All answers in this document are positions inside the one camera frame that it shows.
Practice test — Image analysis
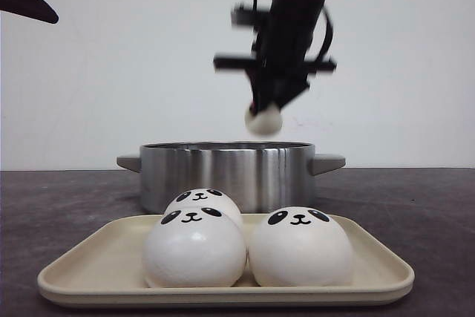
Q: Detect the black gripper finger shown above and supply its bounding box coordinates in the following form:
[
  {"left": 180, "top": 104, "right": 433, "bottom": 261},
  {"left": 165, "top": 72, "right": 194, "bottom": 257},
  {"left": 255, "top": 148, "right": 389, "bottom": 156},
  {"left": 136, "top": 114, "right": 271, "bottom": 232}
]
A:
[{"left": 1, "top": 0, "right": 59, "bottom": 24}]

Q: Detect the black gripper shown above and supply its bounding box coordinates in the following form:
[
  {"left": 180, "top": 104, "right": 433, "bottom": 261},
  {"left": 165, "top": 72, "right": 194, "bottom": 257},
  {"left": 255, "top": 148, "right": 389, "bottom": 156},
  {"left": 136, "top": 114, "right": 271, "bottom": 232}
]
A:
[{"left": 214, "top": 0, "right": 336, "bottom": 109}]

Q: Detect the white panda bun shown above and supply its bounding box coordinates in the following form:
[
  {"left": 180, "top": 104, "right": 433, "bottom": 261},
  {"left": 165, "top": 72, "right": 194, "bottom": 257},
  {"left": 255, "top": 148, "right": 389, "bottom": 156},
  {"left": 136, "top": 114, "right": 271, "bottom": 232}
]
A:
[
  {"left": 163, "top": 188, "right": 243, "bottom": 230},
  {"left": 244, "top": 103, "right": 283, "bottom": 136}
]

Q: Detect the stainless steel steamer pot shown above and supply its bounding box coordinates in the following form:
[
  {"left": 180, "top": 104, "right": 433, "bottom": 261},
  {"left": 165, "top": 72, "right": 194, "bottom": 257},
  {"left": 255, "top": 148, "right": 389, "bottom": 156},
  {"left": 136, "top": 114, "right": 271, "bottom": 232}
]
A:
[{"left": 117, "top": 141, "right": 346, "bottom": 213}]

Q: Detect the beige plastic tray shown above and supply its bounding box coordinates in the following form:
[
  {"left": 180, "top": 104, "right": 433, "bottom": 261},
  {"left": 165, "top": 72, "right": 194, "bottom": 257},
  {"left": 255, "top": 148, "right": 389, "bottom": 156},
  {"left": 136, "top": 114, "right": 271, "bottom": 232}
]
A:
[{"left": 37, "top": 215, "right": 415, "bottom": 308}]

